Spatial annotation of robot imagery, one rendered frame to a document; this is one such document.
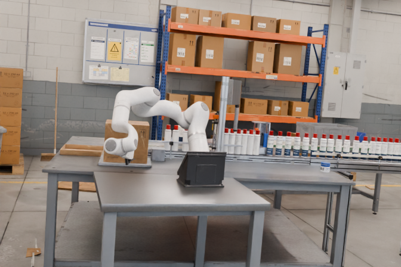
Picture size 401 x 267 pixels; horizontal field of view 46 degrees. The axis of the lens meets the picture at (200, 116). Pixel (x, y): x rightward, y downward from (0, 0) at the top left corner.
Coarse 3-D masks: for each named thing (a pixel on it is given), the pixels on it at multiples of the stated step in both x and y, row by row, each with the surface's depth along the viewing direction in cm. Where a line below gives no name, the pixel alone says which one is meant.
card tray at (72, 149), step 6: (66, 144) 370; (72, 144) 371; (60, 150) 345; (66, 150) 346; (72, 150) 346; (78, 150) 347; (84, 150) 368; (90, 150) 370; (96, 150) 372; (102, 150) 374; (96, 156) 349
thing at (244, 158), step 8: (168, 152) 364; (232, 160) 372; (240, 160) 373; (248, 160) 374; (256, 160) 376; (264, 160) 377; (272, 160) 377; (280, 160) 378; (288, 160) 379; (296, 160) 381; (304, 160) 382
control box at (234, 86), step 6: (228, 84) 355; (234, 84) 355; (240, 84) 367; (228, 90) 355; (234, 90) 356; (240, 90) 368; (228, 96) 356; (234, 96) 357; (228, 102) 356; (234, 102) 359
